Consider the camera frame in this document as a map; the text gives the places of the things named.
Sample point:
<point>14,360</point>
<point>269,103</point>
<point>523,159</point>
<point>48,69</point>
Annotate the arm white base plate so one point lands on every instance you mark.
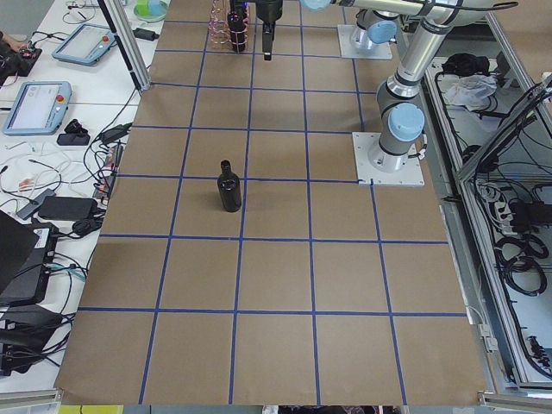
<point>370,44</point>
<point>376,167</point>

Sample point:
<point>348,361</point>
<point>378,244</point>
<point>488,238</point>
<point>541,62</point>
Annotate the dark glass wine bottle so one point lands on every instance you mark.
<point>229,186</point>

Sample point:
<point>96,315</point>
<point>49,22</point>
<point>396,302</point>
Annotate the dark bottle in basket front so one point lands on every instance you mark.
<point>237,31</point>

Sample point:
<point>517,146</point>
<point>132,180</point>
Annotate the black laptop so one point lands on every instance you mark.
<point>26,252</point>

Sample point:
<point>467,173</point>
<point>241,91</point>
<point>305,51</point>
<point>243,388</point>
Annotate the blue teach pendant far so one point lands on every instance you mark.
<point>86,45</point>

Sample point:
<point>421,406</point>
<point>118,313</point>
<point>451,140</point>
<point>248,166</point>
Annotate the black power adapter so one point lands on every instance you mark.
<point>145,34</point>

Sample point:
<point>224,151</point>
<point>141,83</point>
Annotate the blue teach pendant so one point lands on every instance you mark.
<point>39,108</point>
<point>86,45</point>

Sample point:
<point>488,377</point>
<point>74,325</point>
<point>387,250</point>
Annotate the black power brick large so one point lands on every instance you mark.
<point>67,208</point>

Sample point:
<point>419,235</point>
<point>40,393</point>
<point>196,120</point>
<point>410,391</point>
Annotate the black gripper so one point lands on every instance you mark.
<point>269,10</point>

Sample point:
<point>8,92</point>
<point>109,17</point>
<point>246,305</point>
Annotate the aluminium frame post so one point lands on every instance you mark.
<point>119,24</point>

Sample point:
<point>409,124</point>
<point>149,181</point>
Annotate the blue teach pendant near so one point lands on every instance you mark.
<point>39,108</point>

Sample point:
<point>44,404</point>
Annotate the white crumpled cloth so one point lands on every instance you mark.
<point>472,92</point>

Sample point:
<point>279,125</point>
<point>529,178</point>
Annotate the green plastic bowl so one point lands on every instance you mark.
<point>150,10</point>

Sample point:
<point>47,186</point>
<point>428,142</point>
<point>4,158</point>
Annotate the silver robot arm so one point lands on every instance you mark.
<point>367,17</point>
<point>437,20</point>

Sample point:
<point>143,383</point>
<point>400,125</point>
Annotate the copper wire wine basket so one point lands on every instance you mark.
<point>218,27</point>

